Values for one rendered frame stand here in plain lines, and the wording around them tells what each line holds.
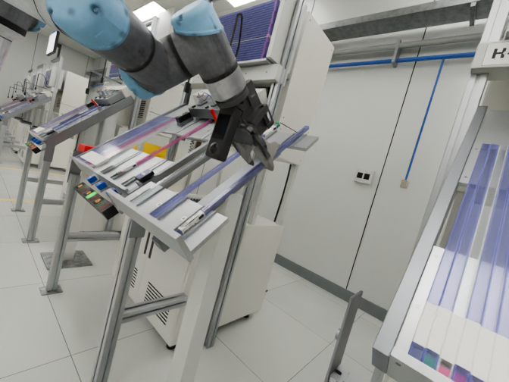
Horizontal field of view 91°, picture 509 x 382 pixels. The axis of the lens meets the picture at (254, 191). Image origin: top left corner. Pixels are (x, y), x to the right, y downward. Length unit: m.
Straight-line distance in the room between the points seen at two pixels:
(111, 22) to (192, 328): 0.74
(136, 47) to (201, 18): 0.11
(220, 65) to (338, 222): 2.14
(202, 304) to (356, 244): 1.83
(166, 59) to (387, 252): 2.18
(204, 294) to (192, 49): 0.62
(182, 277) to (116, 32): 0.97
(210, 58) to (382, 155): 2.10
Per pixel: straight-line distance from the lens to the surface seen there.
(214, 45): 0.48
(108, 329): 1.04
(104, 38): 0.40
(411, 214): 2.34
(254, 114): 0.56
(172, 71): 0.49
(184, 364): 0.92
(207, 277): 0.77
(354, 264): 2.46
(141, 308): 1.06
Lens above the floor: 0.89
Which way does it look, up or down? 4 degrees down
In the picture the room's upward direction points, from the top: 15 degrees clockwise
